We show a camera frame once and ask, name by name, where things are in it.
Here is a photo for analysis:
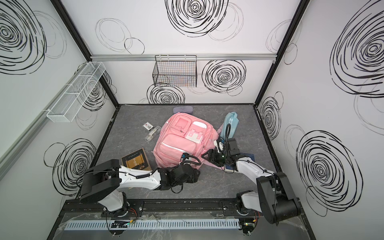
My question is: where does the aluminium wall rail back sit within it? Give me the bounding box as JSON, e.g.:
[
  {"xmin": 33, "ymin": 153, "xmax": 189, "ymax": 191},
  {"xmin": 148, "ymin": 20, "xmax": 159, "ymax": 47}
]
[{"xmin": 91, "ymin": 53, "xmax": 277, "ymax": 62}]

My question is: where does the flat clear lead refill box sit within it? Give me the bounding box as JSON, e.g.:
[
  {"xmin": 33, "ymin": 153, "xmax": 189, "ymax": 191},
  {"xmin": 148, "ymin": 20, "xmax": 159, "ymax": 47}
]
[{"xmin": 143, "ymin": 122, "xmax": 154, "ymax": 131}]

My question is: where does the black frame post right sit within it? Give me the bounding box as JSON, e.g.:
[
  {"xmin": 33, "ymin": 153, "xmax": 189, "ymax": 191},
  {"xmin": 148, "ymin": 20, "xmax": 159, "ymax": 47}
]
[{"xmin": 255, "ymin": 0, "xmax": 310, "ymax": 107}]

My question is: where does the aluminium wall rail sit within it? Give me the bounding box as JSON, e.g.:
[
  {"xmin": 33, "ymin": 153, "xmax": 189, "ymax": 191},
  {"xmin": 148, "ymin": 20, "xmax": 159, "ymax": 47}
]
[
  {"xmin": 91, "ymin": 53, "xmax": 277, "ymax": 62},
  {"xmin": 1, "ymin": 62, "xmax": 89, "ymax": 181}
]

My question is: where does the aluminium wall rail left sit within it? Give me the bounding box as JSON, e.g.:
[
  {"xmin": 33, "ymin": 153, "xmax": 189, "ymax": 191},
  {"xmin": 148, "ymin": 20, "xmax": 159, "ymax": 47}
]
[{"xmin": 1, "ymin": 62, "xmax": 89, "ymax": 181}]

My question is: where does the blue book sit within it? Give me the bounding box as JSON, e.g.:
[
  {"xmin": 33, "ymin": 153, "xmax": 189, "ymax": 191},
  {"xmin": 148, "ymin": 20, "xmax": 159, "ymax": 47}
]
[{"xmin": 224, "ymin": 153, "xmax": 255, "ymax": 174}]

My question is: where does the clear plastic eraser case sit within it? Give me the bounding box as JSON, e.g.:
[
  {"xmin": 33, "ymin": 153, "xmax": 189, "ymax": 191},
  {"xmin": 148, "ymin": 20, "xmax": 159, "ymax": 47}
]
[{"xmin": 145, "ymin": 126, "xmax": 162, "ymax": 142}]

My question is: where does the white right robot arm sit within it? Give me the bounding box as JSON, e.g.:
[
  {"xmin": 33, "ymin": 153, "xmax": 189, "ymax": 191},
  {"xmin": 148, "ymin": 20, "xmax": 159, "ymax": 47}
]
[{"xmin": 202, "ymin": 149, "xmax": 302, "ymax": 224}]

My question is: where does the pink student backpack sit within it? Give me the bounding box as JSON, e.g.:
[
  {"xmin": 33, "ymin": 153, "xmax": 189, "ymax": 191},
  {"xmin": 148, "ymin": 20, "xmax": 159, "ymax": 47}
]
[{"xmin": 153, "ymin": 113, "xmax": 219, "ymax": 168}]

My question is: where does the black aluminium frame post left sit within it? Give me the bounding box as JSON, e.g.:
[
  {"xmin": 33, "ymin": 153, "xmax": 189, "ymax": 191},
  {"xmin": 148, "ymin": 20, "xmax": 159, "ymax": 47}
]
[{"xmin": 50, "ymin": 0, "xmax": 120, "ymax": 110}]

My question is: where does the purple fabric glasses case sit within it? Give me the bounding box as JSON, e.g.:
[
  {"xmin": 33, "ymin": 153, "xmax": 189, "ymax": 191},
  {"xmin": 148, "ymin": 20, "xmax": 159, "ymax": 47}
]
[{"xmin": 173, "ymin": 106, "xmax": 194, "ymax": 115}]

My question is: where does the brown book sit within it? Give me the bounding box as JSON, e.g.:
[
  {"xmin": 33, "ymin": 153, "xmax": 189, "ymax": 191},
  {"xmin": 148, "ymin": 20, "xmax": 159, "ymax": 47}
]
[{"xmin": 121, "ymin": 148, "xmax": 152, "ymax": 171}]

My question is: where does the white mesh wall shelf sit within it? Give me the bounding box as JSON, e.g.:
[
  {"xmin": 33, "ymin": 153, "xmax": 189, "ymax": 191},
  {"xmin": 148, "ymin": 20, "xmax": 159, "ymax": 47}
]
[{"xmin": 47, "ymin": 62, "xmax": 107, "ymax": 123}]

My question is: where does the grey slotted cable duct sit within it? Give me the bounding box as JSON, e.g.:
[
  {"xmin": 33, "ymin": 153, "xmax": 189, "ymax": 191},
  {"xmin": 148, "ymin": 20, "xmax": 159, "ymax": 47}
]
[{"xmin": 64, "ymin": 219, "xmax": 241, "ymax": 231}]

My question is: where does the black wire basket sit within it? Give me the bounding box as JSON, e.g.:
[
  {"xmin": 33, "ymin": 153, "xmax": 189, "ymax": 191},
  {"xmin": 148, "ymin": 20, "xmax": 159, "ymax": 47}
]
[{"xmin": 152, "ymin": 60, "xmax": 198, "ymax": 88}]

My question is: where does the teal pencil pouch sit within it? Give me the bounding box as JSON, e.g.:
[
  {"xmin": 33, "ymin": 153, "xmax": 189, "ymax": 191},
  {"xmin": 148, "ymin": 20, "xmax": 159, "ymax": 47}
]
[{"xmin": 220, "ymin": 112, "xmax": 239, "ymax": 139}]

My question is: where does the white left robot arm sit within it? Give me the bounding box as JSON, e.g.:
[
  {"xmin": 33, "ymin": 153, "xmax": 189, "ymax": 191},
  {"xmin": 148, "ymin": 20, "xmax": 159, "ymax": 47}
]
[{"xmin": 80, "ymin": 159, "xmax": 201, "ymax": 212}]

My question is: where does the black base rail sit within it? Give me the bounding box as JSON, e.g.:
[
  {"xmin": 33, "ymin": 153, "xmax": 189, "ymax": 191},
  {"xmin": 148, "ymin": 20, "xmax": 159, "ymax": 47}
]
[{"xmin": 62, "ymin": 198, "xmax": 302, "ymax": 222}]

